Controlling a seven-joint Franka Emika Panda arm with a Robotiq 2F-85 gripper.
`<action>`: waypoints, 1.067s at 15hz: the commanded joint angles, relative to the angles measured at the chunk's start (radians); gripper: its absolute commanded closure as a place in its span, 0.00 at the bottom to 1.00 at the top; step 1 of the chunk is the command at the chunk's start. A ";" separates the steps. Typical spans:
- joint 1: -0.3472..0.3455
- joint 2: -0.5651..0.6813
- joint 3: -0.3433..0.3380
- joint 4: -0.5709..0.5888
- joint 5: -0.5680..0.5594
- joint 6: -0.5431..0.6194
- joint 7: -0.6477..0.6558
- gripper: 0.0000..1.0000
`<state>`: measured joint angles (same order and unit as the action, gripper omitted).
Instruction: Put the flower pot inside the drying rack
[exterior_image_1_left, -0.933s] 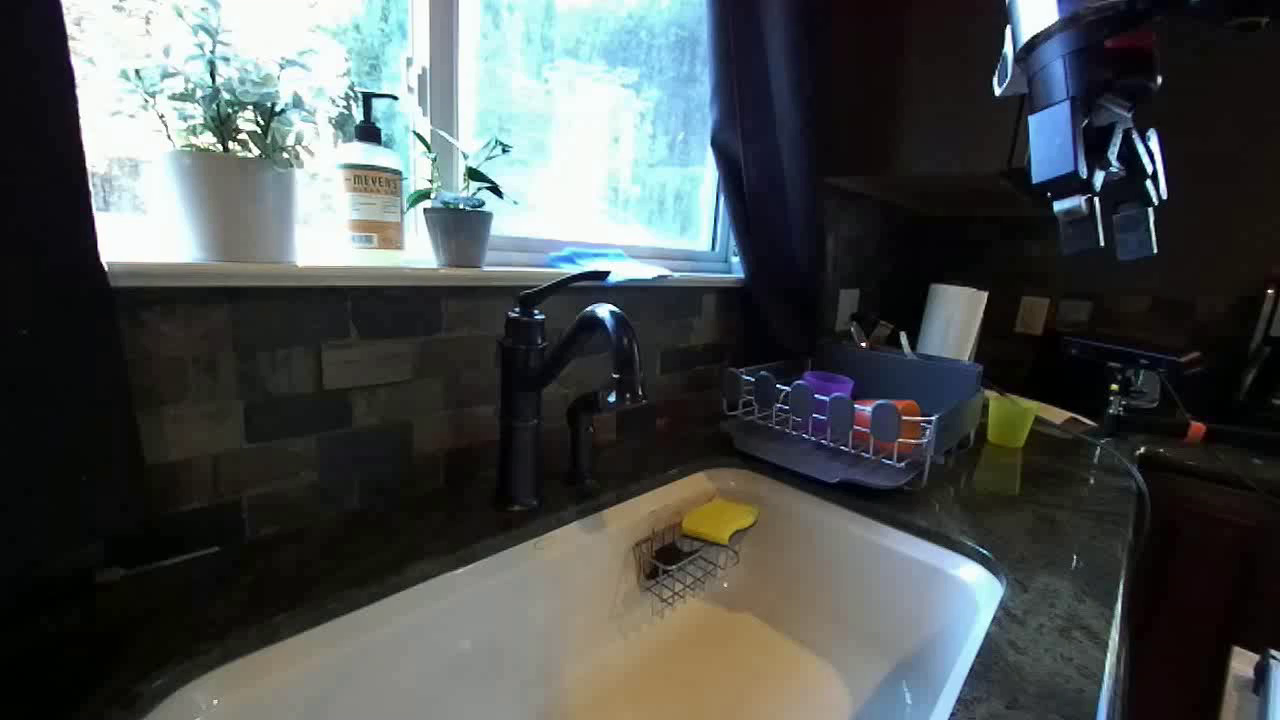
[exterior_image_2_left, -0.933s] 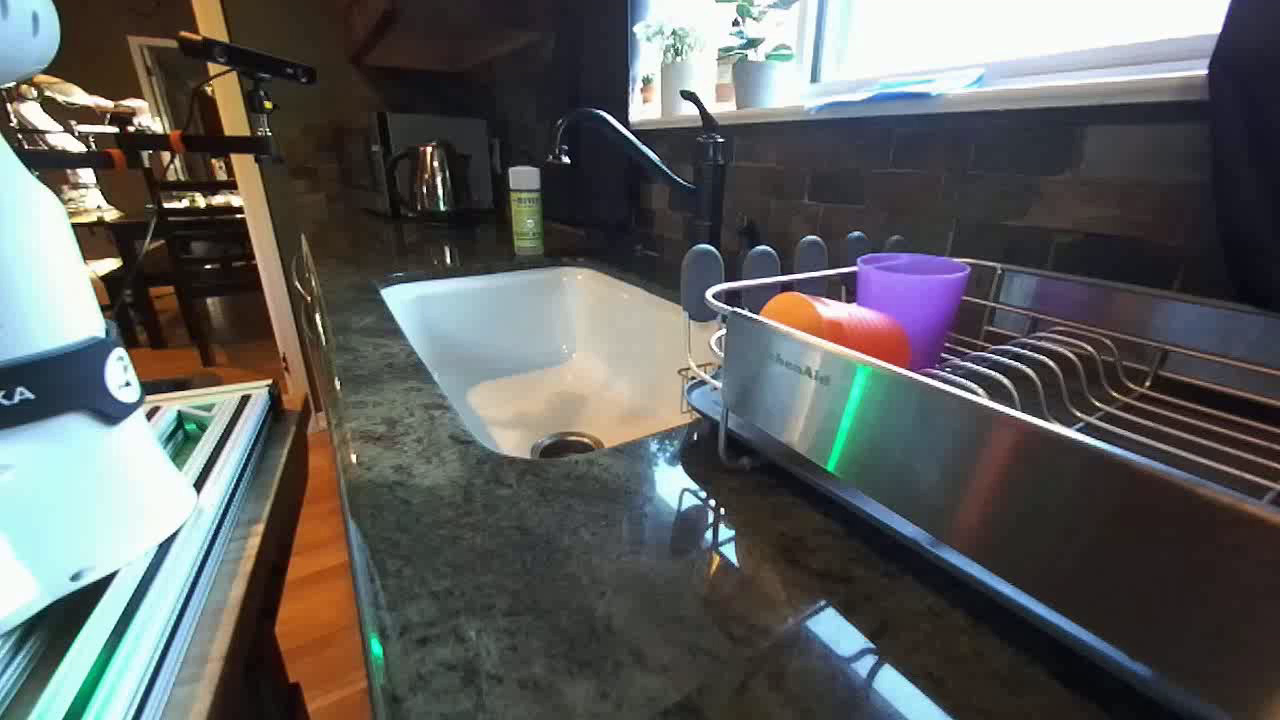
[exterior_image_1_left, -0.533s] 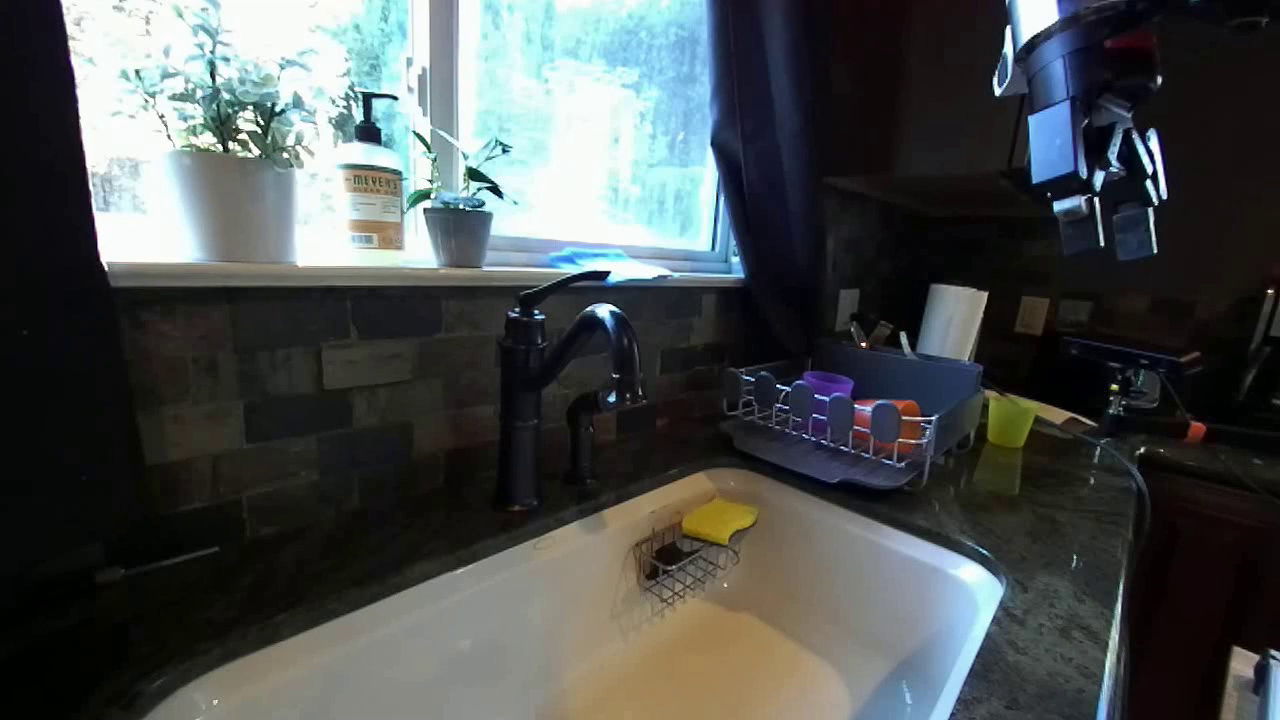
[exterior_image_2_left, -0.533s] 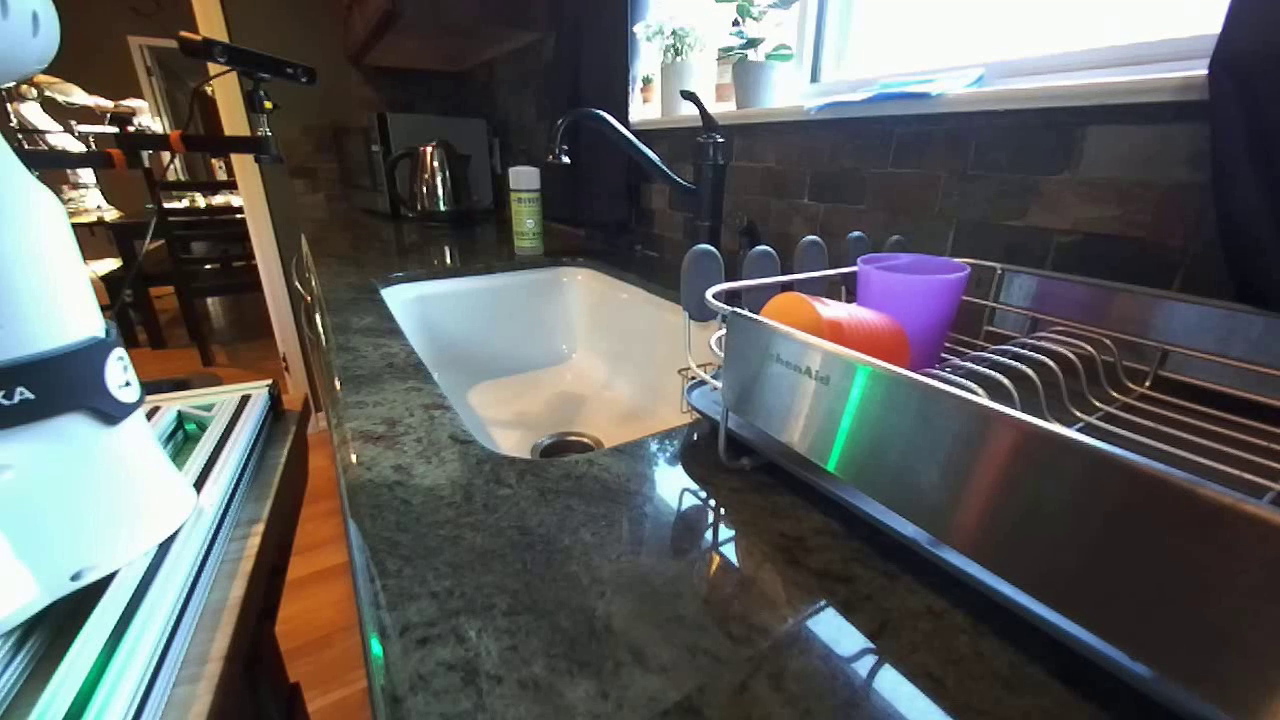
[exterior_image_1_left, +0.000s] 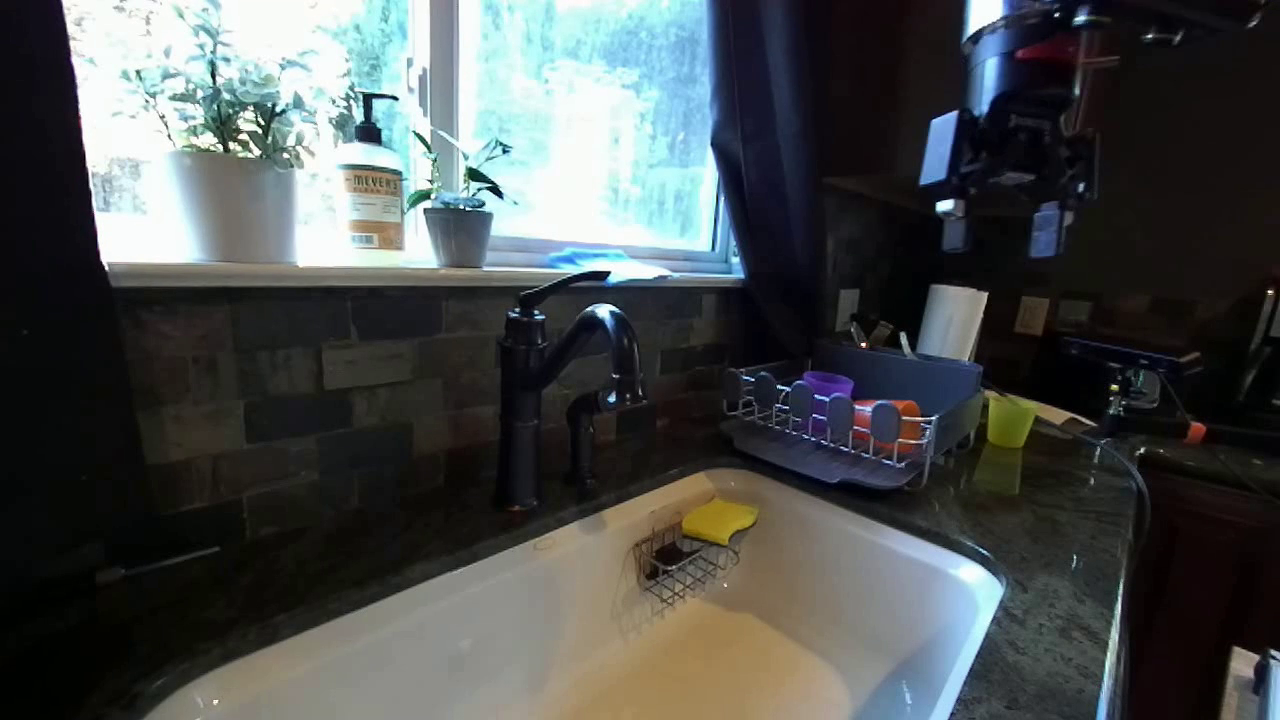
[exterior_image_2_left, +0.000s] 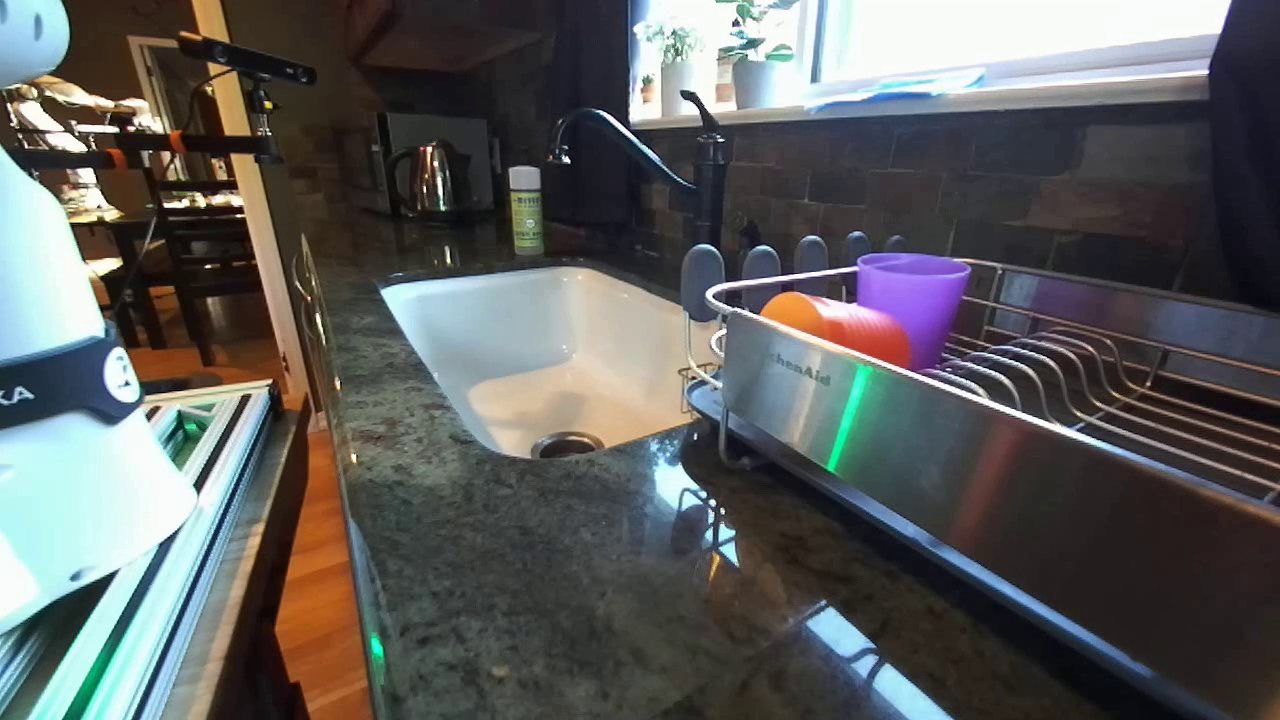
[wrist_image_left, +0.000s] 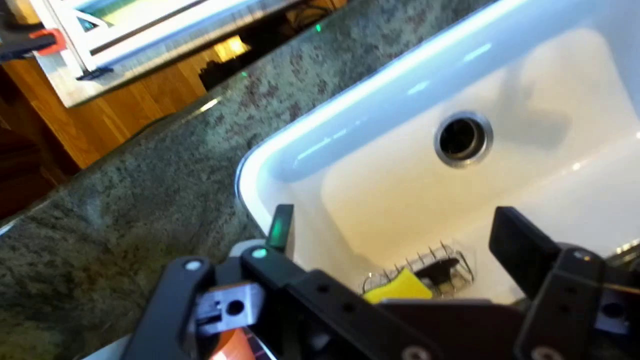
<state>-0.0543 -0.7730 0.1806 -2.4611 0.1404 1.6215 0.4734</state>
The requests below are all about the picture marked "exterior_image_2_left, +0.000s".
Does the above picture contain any small white flower pot plant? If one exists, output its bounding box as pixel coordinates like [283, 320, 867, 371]
[717, 0, 806, 115]

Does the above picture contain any stainless steel drying rack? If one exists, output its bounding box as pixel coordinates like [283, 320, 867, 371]
[701, 250, 1280, 720]

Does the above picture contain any white kitchen sink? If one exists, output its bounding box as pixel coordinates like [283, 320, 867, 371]
[378, 261, 734, 464]

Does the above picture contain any green dish soap bottle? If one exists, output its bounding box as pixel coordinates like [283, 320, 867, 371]
[504, 158, 550, 264]

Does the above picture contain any dark bronze faucet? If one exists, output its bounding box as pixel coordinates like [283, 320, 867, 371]
[546, 89, 737, 264]

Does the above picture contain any orange plastic cup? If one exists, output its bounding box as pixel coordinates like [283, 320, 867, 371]
[757, 287, 922, 371]

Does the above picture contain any dark curtain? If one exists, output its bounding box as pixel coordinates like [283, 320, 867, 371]
[1204, 0, 1280, 311]
[555, 0, 640, 232]

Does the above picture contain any purple plastic cup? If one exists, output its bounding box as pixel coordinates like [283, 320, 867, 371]
[853, 248, 978, 371]

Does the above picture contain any metal kettle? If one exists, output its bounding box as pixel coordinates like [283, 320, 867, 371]
[386, 110, 499, 225]

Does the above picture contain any large white potted plant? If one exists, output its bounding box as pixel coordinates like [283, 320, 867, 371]
[637, 15, 703, 125]

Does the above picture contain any blue cloth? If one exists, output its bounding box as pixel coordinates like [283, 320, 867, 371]
[808, 72, 992, 110]

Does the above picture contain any dark wooden chair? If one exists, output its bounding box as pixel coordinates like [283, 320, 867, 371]
[115, 74, 274, 366]

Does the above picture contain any white framed window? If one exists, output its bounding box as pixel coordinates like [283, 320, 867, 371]
[626, 0, 1242, 133]

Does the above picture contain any white green robot stand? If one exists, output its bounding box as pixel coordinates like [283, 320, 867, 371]
[0, 375, 295, 720]

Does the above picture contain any wire dish rack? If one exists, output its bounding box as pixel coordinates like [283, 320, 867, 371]
[685, 375, 1211, 720]

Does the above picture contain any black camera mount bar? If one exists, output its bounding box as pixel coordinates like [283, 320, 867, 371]
[175, 26, 325, 90]

